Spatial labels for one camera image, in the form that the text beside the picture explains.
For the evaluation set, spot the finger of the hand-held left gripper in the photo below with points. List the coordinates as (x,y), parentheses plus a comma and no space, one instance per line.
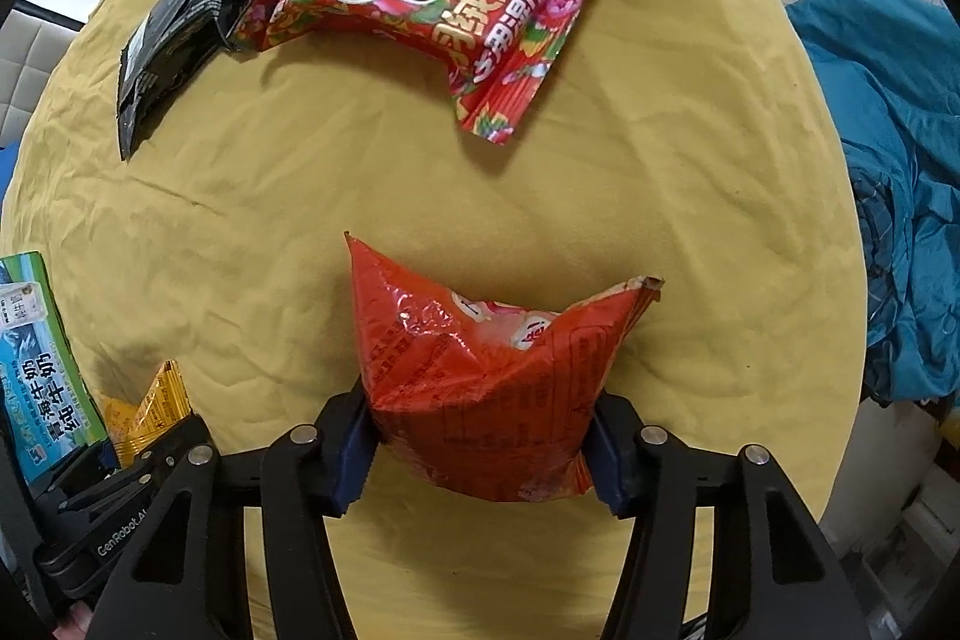
(176,434)

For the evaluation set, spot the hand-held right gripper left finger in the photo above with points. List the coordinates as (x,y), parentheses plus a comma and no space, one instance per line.
(351,460)

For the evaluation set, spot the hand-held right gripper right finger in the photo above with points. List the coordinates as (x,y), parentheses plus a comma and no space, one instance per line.
(609,464)

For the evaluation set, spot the orange yellow sachet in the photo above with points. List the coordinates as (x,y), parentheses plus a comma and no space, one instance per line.
(146,411)

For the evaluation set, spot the red snack bag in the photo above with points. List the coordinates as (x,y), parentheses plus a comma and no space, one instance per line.
(480,400)

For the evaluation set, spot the person's left hand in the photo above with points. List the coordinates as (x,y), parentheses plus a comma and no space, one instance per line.
(73,621)

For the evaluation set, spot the green blue milk carton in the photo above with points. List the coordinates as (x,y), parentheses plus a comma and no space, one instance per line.
(41,355)

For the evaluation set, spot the yellow bed sheet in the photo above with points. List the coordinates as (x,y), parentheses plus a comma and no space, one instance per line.
(225,205)

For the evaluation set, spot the black foil packet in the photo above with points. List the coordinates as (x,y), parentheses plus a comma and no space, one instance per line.
(176,40)

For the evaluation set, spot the blue blanket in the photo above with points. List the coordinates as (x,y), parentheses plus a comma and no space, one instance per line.
(892,175)

